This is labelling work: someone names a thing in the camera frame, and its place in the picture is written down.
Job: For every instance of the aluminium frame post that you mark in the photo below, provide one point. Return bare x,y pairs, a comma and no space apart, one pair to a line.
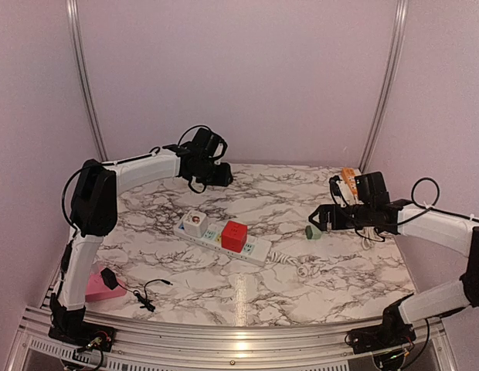
392,65
72,12

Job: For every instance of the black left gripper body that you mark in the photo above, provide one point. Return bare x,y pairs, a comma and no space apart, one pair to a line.
208,176

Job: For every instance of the pink triangular power strip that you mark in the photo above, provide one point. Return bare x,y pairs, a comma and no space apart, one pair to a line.
98,291

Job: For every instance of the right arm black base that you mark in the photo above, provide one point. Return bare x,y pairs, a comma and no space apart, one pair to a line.
391,332

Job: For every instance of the green plug adapter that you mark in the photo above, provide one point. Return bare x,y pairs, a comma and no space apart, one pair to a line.
312,232

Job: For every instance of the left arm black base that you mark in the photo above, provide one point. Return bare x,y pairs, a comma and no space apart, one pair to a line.
70,327

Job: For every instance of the right aluminium frame post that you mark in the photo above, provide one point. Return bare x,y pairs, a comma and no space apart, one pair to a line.
392,65

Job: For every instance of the black power adapter with cable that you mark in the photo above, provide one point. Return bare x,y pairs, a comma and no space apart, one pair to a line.
110,280

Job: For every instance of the orange power strip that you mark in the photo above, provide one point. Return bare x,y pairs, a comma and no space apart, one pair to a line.
349,175

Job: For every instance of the aluminium front rail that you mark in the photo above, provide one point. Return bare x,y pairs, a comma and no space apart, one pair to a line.
145,345

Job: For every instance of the red cube socket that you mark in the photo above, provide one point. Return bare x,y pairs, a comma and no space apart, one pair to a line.
233,236

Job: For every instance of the white multicolour power strip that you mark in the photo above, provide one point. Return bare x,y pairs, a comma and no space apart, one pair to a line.
255,250

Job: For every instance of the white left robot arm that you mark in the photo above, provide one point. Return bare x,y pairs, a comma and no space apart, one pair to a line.
92,211

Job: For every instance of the white cube adapter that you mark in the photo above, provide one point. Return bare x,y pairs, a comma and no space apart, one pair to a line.
195,223

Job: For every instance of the left aluminium frame post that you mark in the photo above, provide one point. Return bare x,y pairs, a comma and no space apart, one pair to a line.
72,12

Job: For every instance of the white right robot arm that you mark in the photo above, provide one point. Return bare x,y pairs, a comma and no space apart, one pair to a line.
441,247

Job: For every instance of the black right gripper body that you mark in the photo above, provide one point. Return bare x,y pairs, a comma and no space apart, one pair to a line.
361,217

